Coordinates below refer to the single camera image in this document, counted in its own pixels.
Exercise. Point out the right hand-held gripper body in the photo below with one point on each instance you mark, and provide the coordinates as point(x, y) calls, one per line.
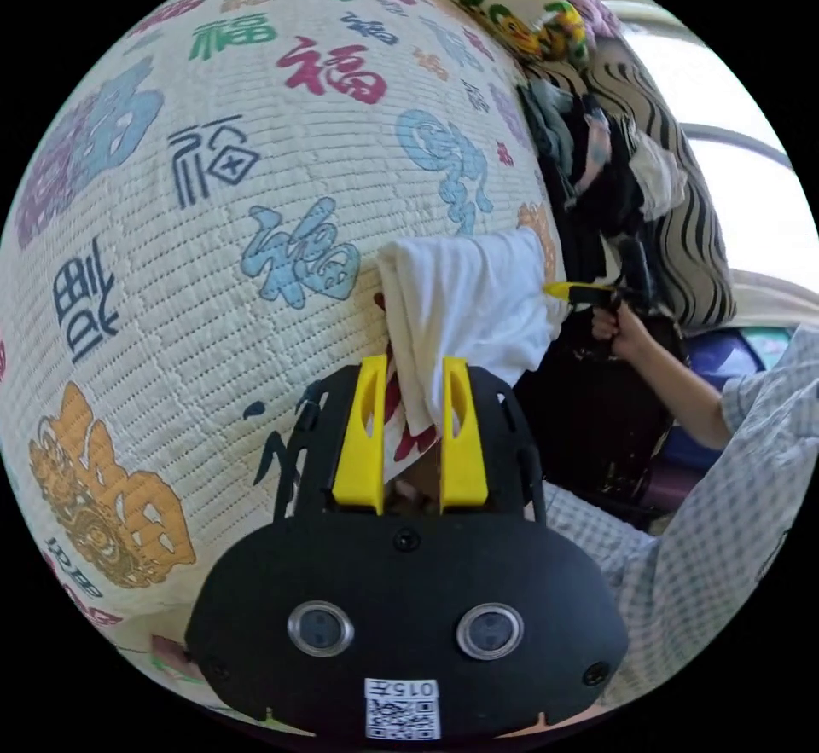
point(601, 295)

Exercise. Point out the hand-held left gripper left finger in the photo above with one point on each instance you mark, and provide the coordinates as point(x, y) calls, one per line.
point(358, 446)

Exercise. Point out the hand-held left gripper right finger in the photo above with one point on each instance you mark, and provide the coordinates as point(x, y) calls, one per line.
point(464, 452)

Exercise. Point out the white short sleeve with cartoon print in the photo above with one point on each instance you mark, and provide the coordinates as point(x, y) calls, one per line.
point(473, 299)

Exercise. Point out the person's right forearm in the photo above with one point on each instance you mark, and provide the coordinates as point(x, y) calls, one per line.
point(684, 395)

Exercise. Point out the person's right hand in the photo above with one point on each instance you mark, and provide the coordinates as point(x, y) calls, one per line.
point(624, 331)

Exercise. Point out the zebra striped pillow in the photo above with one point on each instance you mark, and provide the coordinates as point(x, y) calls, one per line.
point(678, 222)

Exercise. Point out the pile of clothes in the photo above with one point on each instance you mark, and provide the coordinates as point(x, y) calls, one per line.
point(595, 164)

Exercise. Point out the window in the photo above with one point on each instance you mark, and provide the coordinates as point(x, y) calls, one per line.
point(736, 158)

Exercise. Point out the person's body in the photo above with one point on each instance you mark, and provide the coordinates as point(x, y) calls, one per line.
point(716, 542)

